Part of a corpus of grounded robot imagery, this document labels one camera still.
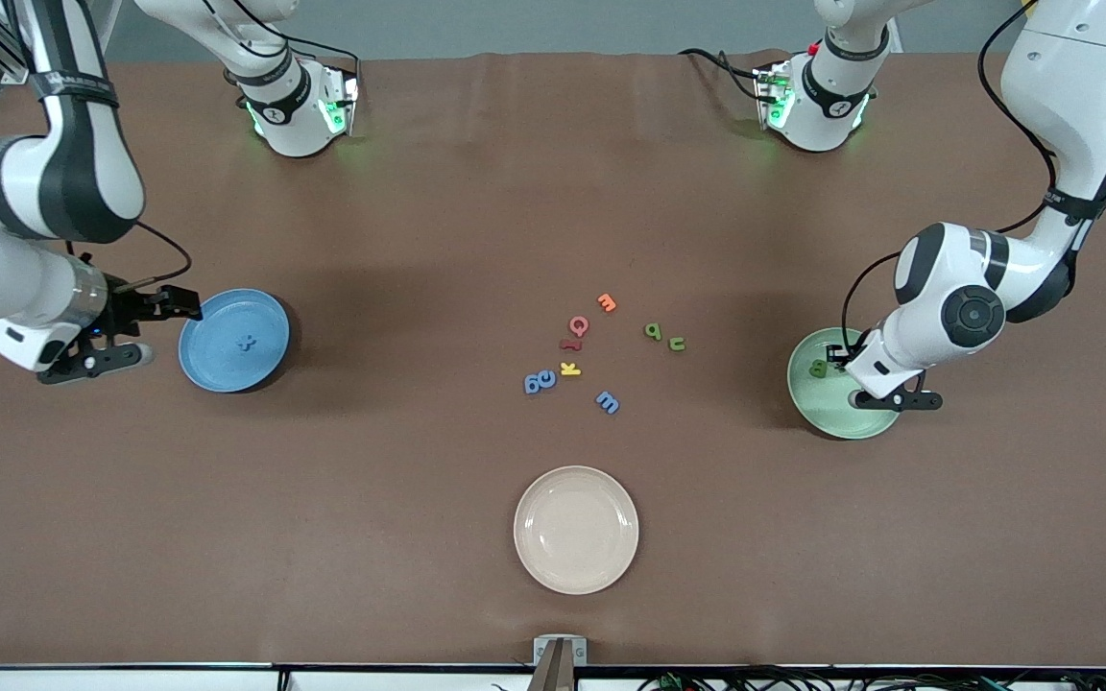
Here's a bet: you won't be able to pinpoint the cream round plate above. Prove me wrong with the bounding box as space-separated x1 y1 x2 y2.
514 465 640 596

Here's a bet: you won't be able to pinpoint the blue round plate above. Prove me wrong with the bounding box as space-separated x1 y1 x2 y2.
178 288 292 394

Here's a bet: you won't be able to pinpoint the tangled black floor cables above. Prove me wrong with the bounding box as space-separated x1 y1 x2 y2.
635 657 1106 691

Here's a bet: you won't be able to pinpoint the green round plate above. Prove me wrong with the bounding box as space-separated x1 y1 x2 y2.
787 327 905 441

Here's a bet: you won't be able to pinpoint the white table edge rail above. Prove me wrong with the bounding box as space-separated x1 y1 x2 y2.
0 665 1106 691

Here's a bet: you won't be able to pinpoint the grey metal mount bracket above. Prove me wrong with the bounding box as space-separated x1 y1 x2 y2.
529 634 589 691

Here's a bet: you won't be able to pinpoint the brown table mat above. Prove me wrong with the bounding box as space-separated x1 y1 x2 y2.
0 48 1106 670

